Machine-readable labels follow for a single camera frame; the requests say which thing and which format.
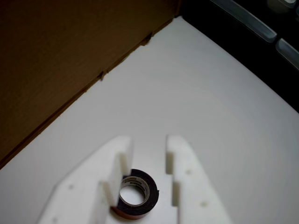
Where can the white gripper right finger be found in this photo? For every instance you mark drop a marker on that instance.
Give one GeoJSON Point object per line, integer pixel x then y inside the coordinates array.
{"type": "Point", "coordinates": [194, 193]}

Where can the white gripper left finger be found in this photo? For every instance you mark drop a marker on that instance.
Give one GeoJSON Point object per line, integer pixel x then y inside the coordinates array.
{"type": "Point", "coordinates": [88, 186]}

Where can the red tape roll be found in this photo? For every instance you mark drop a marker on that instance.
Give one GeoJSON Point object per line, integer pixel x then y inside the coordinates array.
{"type": "Point", "coordinates": [151, 189]}

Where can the brown cardboard box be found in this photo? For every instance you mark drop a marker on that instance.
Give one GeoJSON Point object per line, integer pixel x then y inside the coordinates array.
{"type": "Point", "coordinates": [58, 58]}

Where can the black keyboard with grey keys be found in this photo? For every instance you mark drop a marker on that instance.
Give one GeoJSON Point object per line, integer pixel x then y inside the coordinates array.
{"type": "Point", "coordinates": [233, 23]}

